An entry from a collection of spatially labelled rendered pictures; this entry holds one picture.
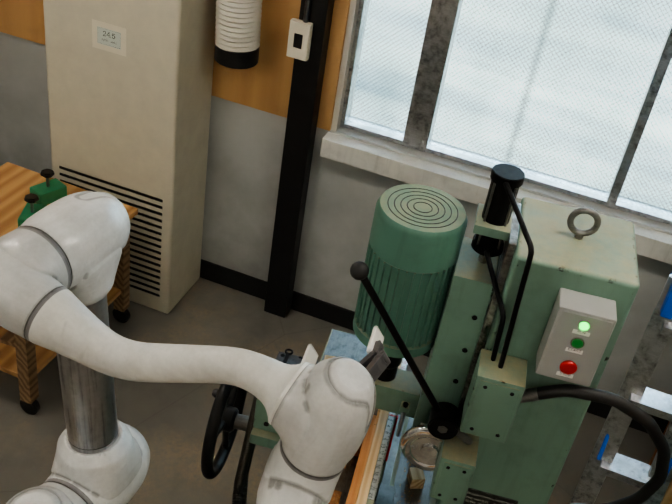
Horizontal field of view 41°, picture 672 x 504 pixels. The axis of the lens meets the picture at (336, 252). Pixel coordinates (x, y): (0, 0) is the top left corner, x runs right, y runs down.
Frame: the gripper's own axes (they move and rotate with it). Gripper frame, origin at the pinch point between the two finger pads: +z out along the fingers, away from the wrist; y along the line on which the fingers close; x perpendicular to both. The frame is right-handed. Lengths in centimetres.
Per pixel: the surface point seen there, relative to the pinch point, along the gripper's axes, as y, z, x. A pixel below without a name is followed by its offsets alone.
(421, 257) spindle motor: 14.5, 15.5, 3.9
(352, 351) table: -27, 48, -34
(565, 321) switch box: 36.3, 7.0, -11.7
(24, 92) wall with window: -176, 183, 39
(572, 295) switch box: 38.2, 11.3, -9.8
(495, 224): 28.0, 21.6, 2.7
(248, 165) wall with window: -96, 170, -21
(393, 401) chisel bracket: -8.9, 20.4, -30.6
